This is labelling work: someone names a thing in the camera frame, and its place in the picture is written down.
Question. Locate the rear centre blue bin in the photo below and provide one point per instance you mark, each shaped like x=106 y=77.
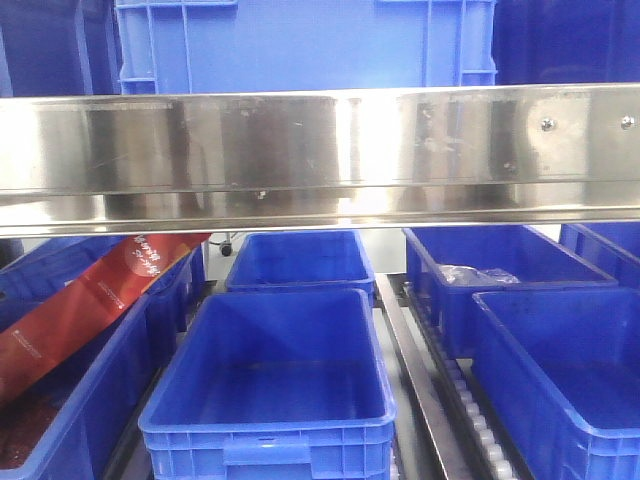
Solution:
x=288 y=261

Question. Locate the clear plastic bag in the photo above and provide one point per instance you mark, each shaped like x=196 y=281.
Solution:
x=462 y=275

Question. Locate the front centre blue bin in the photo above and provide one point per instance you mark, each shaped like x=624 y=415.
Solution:
x=274 y=386

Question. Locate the stainless steel shelf beam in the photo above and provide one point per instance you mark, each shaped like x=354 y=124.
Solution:
x=534 y=154

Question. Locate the rear left blue bin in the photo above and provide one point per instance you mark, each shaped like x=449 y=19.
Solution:
x=45 y=270

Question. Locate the dark blue crate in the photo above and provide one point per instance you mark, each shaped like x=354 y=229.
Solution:
x=59 y=48
x=548 y=42

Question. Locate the front left blue bin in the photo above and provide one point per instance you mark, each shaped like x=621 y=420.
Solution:
x=67 y=424

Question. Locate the black caster wheel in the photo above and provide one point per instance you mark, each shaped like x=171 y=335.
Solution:
x=226 y=249

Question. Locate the far right blue bin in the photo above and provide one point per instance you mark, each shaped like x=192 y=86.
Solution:
x=611 y=246

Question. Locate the rear right blue bin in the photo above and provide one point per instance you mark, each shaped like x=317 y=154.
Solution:
x=539 y=263

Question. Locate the red cardboard package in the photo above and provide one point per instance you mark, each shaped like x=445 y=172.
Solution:
x=53 y=331

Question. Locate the white roller track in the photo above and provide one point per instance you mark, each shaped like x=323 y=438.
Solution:
x=475 y=424

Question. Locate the large blue crate upper shelf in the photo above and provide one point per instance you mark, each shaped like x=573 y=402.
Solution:
x=171 y=47

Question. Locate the steel shelf divider rail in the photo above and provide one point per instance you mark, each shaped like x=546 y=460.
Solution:
x=427 y=444

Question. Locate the dark blue crate upper left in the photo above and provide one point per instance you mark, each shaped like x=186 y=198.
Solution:
x=59 y=48

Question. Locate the blue bin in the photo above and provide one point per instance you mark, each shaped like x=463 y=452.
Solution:
x=274 y=386
x=45 y=270
x=288 y=261
x=611 y=246
x=539 y=263
x=561 y=370
x=67 y=424

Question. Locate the dark blue crate upper right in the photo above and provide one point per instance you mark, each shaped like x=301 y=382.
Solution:
x=548 y=42

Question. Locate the front right blue bin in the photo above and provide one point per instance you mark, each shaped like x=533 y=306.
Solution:
x=561 y=370

